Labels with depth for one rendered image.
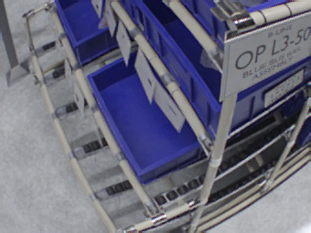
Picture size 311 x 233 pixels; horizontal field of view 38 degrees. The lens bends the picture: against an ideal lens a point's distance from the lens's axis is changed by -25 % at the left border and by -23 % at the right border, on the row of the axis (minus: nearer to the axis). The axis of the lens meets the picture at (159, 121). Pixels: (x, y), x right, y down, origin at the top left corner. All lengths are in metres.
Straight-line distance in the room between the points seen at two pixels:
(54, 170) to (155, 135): 0.90
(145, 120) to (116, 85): 0.16
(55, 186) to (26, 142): 0.30
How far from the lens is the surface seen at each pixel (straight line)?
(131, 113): 1.77
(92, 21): 2.00
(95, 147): 2.04
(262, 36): 0.91
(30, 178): 2.53
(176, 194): 1.68
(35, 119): 2.66
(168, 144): 1.72
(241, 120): 1.36
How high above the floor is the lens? 2.31
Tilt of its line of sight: 64 degrees down
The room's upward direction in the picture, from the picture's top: 1 degrees clockwise
